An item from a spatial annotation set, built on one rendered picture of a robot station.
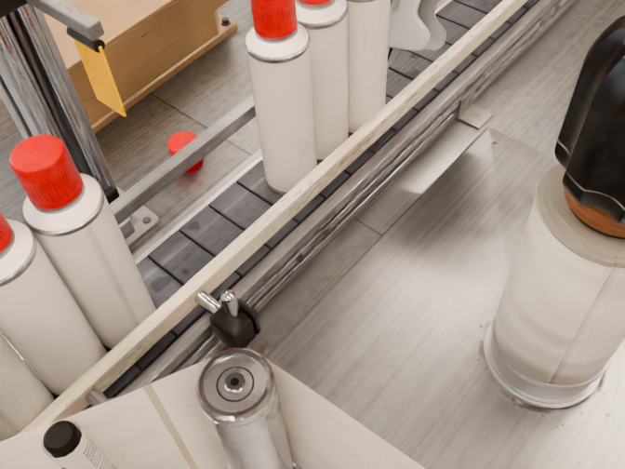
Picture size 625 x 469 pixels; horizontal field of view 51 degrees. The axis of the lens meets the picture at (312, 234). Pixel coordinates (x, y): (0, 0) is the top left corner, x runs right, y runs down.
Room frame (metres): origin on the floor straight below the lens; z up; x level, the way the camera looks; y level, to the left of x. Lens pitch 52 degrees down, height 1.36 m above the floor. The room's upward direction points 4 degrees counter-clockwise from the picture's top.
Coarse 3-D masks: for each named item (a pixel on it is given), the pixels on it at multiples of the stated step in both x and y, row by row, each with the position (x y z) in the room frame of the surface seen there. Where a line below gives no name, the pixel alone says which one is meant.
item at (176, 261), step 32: (480, 0) 0.71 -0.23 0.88; (448, 32) 0.65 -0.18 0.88; (416, 64) 0.60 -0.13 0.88; (224, 192) 0.43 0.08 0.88; (256, 192) 0.42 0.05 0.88; (320, 192) 0.42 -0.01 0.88; (192, 224) 0.39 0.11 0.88; (224, 224) 0.39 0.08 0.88; (288, 224) 0.38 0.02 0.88; (160, 256) 0.36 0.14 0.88; (192, 256) 0.35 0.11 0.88; (256, 256) 0.35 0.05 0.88; (160, 288) 0.32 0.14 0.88; (224, 288) 0.32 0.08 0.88; (192, 320) 0.29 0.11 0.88; (160, 352) 0.26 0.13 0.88
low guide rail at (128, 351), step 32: (512, 0) 0.65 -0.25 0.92; (480, 32) 0.60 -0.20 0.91; (448, 64) 0.56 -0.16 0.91; (416, 96) 0.51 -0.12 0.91; (384, 128) 0.48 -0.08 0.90; (352, 160) 0.44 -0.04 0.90; (288, 192) 0.39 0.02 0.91; (256, 224) 0.36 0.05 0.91; (224, 256) 0.33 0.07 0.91; (192, 288) 0.30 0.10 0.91; (160, 320) 0.27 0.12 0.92; (128, 352) 0.24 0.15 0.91; (96, 384) 0.22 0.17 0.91; (64, 416) 0.20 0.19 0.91
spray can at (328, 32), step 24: (312, 0) 0.47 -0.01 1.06; (336, 0) 0.48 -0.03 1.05; (312, 24) 0.46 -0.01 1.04; (336, 24) 0.46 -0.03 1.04; (312, 48) 0.46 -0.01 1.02; (336, 48) 0.46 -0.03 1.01; (312, 72) 0.46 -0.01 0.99; (336, 72) 0.46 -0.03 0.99; (336, 96) 0.46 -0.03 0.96; (336, 120) 0.46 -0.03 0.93; (336, 144) 0.46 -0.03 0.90
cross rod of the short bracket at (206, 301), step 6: (198, 294) 0.29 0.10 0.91; (204, 294) 0.29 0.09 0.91; (198, 300) 0.29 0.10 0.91; (204, 300) 0.29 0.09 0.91; (210, 300) 0.29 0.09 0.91; (216, 300) 0.29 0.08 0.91; (204, 306) 0.28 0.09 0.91; (210, 306) 0.28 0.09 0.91; (216, 306) 0.28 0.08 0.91; (210, 312) 0.28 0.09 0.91
